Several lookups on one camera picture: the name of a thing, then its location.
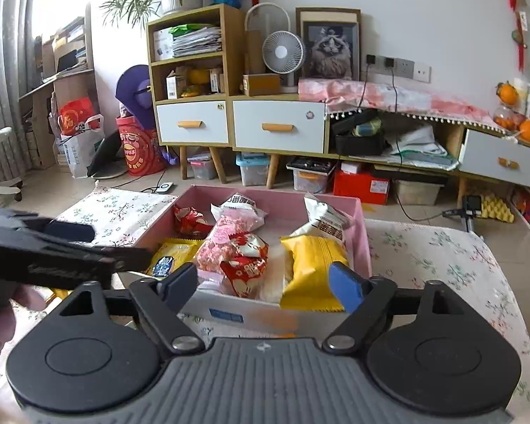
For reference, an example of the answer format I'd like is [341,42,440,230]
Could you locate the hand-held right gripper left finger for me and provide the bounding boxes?
[57,263,205,356]

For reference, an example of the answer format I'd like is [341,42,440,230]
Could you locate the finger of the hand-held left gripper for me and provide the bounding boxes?
[0,209,96,243]
[0,229,154,291]

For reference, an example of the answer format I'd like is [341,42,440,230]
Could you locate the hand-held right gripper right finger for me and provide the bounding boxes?
[322,261,467,356]

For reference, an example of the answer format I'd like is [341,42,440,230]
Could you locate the yellow blue snack packet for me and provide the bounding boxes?
[145,238,205,280]

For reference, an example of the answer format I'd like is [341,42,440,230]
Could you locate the plain yellow snack packet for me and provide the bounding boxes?
[279,234,351,315]

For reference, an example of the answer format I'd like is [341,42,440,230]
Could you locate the pink white snack packet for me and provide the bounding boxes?
[193,213,266,275]

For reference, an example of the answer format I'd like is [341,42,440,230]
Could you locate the small red white snack packet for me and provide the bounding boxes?
[172,204,213,240]

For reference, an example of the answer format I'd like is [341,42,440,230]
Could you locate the white black-print snack packet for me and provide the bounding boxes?
[290,193,355,253]
[210,192,269,231]

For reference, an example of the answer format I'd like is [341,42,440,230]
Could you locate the pink storage box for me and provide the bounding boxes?
[131,184,374,334]

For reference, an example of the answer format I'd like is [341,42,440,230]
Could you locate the person's left hand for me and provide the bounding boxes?
[0,285,47,365]

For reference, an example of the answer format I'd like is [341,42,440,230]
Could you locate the white shopping bag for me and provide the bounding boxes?
[60,114,105,179]

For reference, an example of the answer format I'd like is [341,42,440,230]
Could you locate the floral bed cover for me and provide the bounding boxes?
[0,184,530,424]

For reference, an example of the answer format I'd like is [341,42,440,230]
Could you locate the black tilted panel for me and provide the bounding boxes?
[87,129,130,180]

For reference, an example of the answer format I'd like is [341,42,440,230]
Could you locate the red box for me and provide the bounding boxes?
[332,167,391,206]

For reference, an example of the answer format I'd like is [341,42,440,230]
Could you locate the red printed bucket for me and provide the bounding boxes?
[115,114,167,177]

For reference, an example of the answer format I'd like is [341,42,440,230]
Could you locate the clear storage box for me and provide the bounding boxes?
[390,178,443,207]

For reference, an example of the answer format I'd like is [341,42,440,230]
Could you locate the clear box black lid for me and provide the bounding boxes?
[286,156,337,195]

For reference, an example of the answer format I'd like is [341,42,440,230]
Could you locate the red bag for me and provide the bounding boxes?
[57,96,100,136]

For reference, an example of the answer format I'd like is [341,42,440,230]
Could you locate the clear box pink contents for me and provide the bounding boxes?
[188,153,218,181]

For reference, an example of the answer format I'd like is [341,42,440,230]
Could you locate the clear box blue lid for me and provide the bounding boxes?
[235,151,271,187]

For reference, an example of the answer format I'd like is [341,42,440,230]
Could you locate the black bag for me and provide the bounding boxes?
[330,110,388,157]

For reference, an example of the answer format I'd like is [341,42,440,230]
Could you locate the wooden desk shelf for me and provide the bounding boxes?
[19,2,96,169]

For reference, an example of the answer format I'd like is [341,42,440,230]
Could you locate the black device on tripod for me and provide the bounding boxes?
[441,193,485,233]

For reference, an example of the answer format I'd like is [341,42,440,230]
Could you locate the purple round object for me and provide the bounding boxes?
[115,64,154,130]

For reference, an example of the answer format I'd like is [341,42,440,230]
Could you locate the pile of white bags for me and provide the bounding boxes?
[385,123,461,169]

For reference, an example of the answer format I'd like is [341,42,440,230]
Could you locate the yellow egg tray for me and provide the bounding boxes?
[478,193,516,224]

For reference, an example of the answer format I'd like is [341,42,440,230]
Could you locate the small white carton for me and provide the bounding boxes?
[165,74,187,100]

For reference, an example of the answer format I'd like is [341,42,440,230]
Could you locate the low wooden cabinet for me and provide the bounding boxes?
[231,92,530,216]

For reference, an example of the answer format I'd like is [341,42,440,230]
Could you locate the grey curtain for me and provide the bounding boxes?
[0,0,41,186]

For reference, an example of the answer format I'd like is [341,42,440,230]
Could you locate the pink floral cloth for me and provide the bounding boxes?
[298,77,510,134]

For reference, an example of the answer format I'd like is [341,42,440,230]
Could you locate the brown cardboard box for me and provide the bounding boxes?
[242,73,282,97]

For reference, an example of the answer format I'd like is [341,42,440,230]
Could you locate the stack of papers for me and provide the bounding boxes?
[154,23,223,60]

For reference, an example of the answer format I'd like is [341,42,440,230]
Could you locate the bag of small oranges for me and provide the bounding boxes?
[493,105,527,132]

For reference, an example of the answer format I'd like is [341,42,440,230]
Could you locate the white desk fan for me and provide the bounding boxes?
[261,30,307,94]

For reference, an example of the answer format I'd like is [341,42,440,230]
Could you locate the tall wooden shelf cabinet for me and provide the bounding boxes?
[146,4,247,185]

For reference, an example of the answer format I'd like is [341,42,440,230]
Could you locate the red hanging ornament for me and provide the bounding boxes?
[505,0,529,72]

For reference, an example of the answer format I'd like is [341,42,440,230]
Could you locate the white device with cable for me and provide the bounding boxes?
[141,181,177,195]

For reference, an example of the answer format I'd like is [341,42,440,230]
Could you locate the white drawer wooden handle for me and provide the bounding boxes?
[232,98,328,154]
[458,127,530,189]
[155,100,230,146]

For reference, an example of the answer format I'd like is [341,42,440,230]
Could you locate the black power cable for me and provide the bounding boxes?
[382,57,444,219]

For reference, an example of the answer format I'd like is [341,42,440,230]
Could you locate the grey wall socket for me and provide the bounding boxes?
[363,54,415,78]

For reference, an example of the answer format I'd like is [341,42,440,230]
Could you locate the cat picture frame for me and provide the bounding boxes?
[301,20,362,81]

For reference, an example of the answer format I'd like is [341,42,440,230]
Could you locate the wooden picture frame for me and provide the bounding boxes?
[295,7,362,24]

